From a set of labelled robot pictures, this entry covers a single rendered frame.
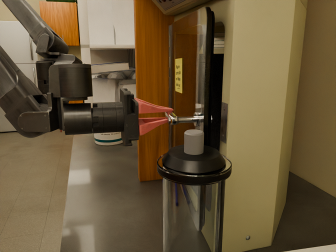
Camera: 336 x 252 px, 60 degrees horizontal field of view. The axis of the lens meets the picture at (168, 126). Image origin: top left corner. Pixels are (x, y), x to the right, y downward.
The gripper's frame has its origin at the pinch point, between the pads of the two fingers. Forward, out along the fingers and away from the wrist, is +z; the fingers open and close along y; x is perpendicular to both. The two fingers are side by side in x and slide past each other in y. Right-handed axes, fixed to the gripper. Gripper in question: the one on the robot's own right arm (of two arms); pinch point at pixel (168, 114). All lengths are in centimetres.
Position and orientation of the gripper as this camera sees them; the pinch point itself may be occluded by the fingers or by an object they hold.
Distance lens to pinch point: 57.8
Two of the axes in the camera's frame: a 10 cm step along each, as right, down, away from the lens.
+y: 0.1, -9.7, -2.3
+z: 9.6, -0.6, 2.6
